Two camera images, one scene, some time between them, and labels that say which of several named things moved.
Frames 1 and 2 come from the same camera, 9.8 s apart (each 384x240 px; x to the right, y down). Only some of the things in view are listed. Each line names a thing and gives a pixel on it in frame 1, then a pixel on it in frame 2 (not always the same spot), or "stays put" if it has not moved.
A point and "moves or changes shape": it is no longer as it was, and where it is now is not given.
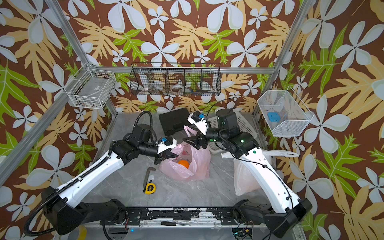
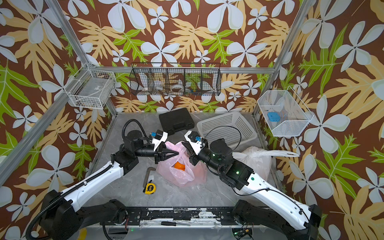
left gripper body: (160, 157) stays put
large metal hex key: (147, 175) stays put
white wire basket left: (90, 88) stays put
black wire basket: (176, 79) stays put
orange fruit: (184, 163) moves or changes shape
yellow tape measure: (150, 188) stays put
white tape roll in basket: (177, 86) stays put
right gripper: (202, 137) to (195, 158)
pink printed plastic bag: (191, 164) moves or changes shape
